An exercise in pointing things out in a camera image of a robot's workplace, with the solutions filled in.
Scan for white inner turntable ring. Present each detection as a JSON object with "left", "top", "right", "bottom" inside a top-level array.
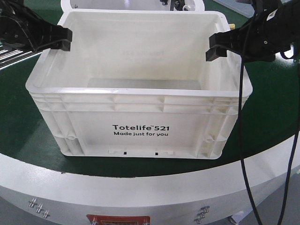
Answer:
[{"left": 60, "top": 0, "right": 206, "bottom": 12}]

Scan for clear plastic storage bin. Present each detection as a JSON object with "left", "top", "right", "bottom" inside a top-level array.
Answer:
[{"left": 214, "top": 0, "right": 254, "bottom": 18}]

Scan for white round table base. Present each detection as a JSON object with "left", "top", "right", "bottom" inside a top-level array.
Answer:
[{"left": 0, "top": 135, "right": 300, "bottom": 225}]

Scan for black bearing mechanism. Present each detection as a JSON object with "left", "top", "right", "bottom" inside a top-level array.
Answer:
[{"left": 159, "top": 0, "right": 192, "bottom": 11}]

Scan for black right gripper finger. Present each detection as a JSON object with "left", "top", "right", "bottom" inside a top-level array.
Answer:
[
  {"left": 209, "top": 31, "right": 241, "bottom": 48},
  {"left": 206, "top": 47, "right": 227, "bottom": 61}
]

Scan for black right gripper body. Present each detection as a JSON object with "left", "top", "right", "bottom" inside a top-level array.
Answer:
[{"left": 231, "top": 0, "right": 300, "bottom": 62}]

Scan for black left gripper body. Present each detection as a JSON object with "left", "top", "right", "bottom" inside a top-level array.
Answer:
[{"left": 0, "top": 0, "right": 56, "bottom": 51}]

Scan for white plastic tote crate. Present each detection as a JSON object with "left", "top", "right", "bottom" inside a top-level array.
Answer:
[{"left": 26, "top": 9, "right": 240, "bottom": 159}]

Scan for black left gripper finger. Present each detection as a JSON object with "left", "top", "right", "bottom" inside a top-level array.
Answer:
[
  {"left": 38, "top": 40, "right": 71, "bottom": 51},
  {"left": 45, "top": 24, "right": 72, "bottom": 42}
]

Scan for black cable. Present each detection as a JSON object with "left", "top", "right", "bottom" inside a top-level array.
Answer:
[
  {"left": 228, "top": 14, "right": 263, "bottom": 225},
  {"left": 276, "top": 42, "right": 300, "bottom": 225}
]

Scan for red warning label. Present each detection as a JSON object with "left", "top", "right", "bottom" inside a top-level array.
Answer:
[{"left": 86, "top": 214, "right": 150, "bottom": 225}]

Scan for chrome roller rails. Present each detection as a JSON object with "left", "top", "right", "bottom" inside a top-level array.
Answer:
[{"left": 0, "top": 43, "right": 42, "bottom": 69}]

